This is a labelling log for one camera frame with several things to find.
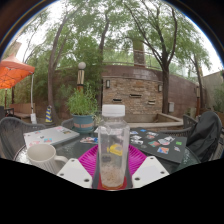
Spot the wooden lamp post, white globe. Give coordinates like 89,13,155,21
76,61,87,93

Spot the tree with dark trunk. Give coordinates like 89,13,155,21
124,0,214,115

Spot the green plant in teal pot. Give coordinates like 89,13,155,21
66,84,99,134

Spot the clear bottle with white cap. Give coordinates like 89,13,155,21
97,104,131,191

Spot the silver laptop with stickers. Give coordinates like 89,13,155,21
23,125,81,149

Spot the white paper card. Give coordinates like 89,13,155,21
79,135,100,145

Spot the blue yellow striped cone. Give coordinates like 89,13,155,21
44,105,54,124

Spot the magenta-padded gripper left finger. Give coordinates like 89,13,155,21
57,144,101,190

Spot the tree with slim grey trunk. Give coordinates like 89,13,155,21
19,0,101,126

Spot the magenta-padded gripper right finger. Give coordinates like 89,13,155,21
128,144,169,190

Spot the black jacket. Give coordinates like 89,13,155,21
185,110,223,163

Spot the dark laptop with stickers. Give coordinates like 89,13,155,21
128,127,188,164

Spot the orange canopy with white pole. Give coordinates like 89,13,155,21
0,54,38,124

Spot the flat round red coaster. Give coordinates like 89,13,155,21
96,174,129,192

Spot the white ribbed mug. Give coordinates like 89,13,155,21
26,143,69,175

